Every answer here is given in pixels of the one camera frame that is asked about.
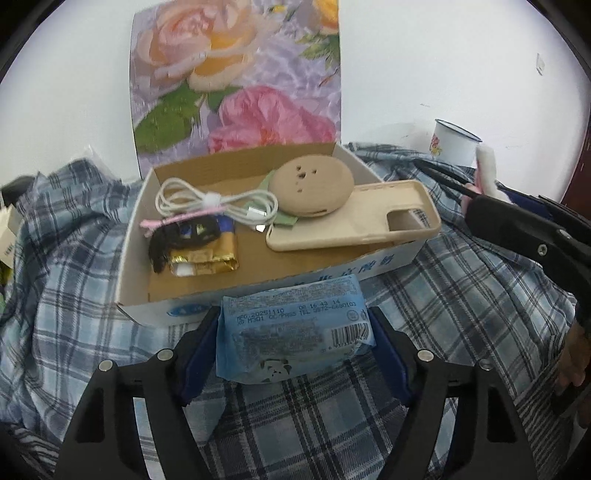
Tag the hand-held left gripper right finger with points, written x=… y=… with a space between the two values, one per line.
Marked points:
x=392 y=360

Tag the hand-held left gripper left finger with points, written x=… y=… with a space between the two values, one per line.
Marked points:
x=198 y=350

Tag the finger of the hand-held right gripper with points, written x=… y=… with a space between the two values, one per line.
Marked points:
x=531 y=203
x=517 y=226

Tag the white oval pouch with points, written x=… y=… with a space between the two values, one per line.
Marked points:
x=485 y=161

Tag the gold and blue cigarette pack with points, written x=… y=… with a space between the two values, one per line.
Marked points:
x=207 y=265

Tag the blue tissue packet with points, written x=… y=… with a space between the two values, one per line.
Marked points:
x=286 y=332

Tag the black hair scrunchie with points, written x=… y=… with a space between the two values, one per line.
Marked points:
x=161 y=240

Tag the cardboard box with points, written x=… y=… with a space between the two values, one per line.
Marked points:
x=277 y=263

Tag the beige phone case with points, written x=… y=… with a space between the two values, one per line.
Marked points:
x=332 y=230

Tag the round beige pouch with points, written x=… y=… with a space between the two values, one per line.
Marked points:
x=309 y=189

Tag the person's right hand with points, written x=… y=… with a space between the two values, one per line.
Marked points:
x=575 y=360

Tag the blue plaid shirt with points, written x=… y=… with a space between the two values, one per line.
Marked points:
x=461 y=300

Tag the white enamel mug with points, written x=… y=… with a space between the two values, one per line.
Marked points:
x=455 y=145

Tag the grey striped blanket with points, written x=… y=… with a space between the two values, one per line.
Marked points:
x=32 y=454

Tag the small white carton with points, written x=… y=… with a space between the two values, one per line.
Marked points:
x=9 y=240

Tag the dark grey object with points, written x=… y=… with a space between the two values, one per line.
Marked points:
x=18 y=187

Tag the floral rose poster board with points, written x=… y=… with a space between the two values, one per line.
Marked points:
x=231 y=92

